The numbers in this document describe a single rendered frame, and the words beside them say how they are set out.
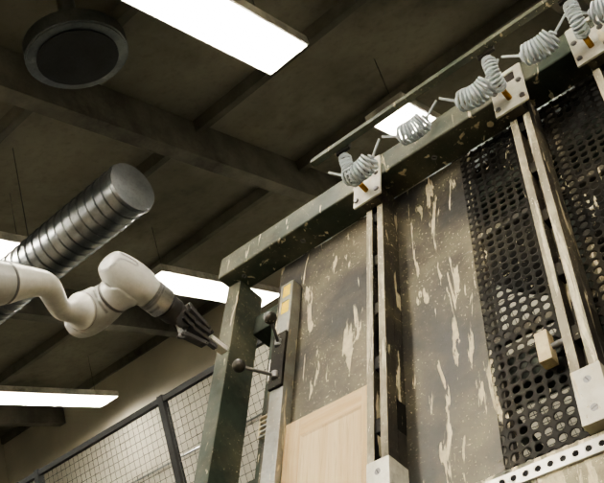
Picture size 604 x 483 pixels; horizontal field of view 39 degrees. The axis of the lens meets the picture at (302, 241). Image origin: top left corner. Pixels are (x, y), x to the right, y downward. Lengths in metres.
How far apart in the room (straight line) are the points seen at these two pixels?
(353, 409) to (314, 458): 0.15
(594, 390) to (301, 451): 0.81
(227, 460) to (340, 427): 0.44
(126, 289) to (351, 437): 0.71
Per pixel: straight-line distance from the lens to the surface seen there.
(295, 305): 2.55
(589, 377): 1.67
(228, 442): 2.45
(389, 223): 2.44
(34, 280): 1.99
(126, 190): 4.98
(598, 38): 2.34
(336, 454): 2.06
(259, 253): 2.75
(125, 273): 2.27
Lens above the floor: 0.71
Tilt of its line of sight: 25 degrees up
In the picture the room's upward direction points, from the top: 18 degrees counter-clockwise
